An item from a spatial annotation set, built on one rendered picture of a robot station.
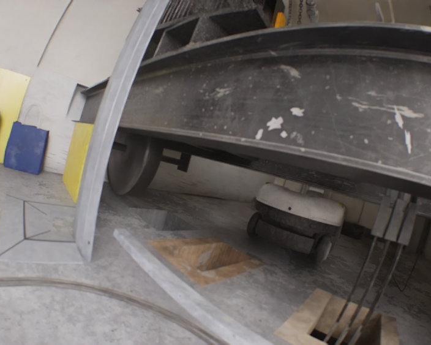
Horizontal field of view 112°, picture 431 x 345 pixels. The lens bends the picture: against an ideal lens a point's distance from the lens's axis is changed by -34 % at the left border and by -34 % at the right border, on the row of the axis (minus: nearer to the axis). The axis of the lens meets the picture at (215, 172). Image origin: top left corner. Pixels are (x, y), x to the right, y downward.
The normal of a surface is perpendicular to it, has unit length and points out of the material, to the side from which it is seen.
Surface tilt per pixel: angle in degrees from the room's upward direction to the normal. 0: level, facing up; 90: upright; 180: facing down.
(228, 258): 90
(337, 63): 90
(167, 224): 90
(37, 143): 87
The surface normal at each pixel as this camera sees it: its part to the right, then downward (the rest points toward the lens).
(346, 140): -0.64, -0.17
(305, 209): -0.39, -0.11
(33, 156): 0.56, 0.15
